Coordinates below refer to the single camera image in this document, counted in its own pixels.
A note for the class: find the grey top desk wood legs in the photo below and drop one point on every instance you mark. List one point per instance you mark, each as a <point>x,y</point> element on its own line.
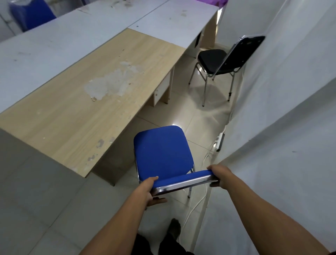
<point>178,21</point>

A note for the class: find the large grey top desk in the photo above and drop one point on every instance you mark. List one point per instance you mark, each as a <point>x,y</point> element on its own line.
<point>52,39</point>

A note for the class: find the person's right forearm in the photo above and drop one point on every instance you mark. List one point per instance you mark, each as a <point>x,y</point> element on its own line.
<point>267,218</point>

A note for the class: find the person's right hand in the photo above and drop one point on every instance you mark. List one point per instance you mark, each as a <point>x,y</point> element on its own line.
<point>223,175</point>

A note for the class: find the white drawer cabinet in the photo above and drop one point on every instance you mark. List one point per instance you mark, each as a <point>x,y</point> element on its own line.
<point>160,92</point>

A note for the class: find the white power strip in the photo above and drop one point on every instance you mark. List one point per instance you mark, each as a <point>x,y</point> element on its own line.
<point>220,140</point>

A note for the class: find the white fabric curtain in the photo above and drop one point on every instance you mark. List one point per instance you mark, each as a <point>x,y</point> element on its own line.
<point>283,105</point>

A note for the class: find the person's right thumb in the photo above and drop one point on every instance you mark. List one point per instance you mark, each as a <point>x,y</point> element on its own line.
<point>211,168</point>

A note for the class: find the person's left forearm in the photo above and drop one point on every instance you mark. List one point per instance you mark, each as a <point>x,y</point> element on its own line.
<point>118,226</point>

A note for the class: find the black padded chrome chair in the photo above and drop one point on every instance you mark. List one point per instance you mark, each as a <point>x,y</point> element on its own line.
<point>211,59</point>

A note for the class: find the person's left thumb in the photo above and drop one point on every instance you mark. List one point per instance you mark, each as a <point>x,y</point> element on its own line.
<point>152,180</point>

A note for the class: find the person's left hand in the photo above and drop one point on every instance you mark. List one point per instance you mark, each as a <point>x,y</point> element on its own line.
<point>145,191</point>

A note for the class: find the purple cloth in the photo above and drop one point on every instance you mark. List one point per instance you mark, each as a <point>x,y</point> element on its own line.
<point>212,2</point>

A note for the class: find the dark sock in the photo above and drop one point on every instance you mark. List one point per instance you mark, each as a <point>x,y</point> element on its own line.
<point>174,228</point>

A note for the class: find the blue padded chrome chair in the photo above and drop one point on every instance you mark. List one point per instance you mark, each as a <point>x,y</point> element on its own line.
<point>162,152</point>

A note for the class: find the black trousers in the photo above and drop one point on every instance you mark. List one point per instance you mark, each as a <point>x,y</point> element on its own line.
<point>168,245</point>

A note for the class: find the light wood desk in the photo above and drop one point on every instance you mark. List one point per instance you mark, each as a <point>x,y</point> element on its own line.
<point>91,86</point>

